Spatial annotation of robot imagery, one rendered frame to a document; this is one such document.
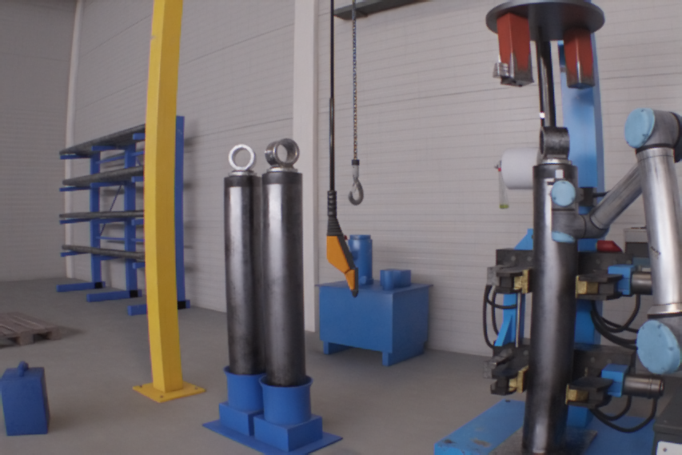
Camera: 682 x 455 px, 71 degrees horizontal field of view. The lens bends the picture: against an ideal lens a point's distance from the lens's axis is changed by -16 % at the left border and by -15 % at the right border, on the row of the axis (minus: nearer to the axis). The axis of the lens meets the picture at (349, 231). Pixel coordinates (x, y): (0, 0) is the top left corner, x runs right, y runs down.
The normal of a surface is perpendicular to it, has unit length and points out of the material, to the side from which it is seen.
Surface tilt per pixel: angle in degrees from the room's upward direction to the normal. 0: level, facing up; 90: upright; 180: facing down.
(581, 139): 90
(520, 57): 90
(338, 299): 90
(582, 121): 90
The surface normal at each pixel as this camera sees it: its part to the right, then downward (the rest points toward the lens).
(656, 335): -0.97, 0.10
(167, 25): 0.77, 0.01
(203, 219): -0.64, 0.03
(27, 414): 0.44, 0.03
